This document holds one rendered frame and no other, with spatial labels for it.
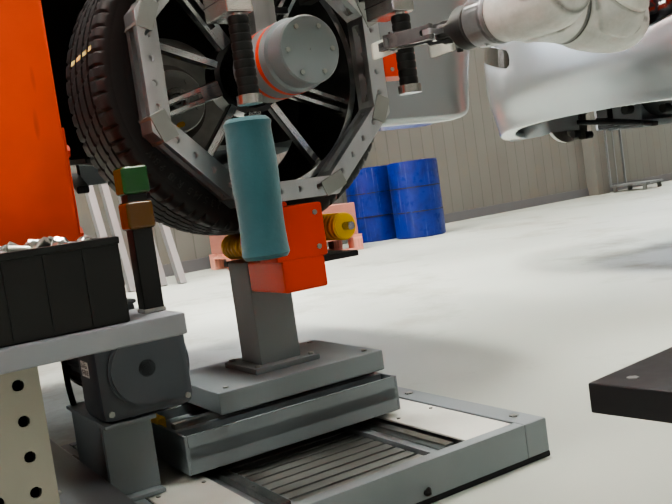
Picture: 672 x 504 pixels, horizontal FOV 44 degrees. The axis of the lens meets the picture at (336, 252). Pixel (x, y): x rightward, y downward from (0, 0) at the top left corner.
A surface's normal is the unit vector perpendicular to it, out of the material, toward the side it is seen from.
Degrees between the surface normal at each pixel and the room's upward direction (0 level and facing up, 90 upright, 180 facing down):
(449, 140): 90
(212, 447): 90
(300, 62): 90
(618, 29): 139
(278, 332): 90
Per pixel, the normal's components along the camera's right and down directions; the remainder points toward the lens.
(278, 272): -0.84, 0.15
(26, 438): 0.53, -0.01
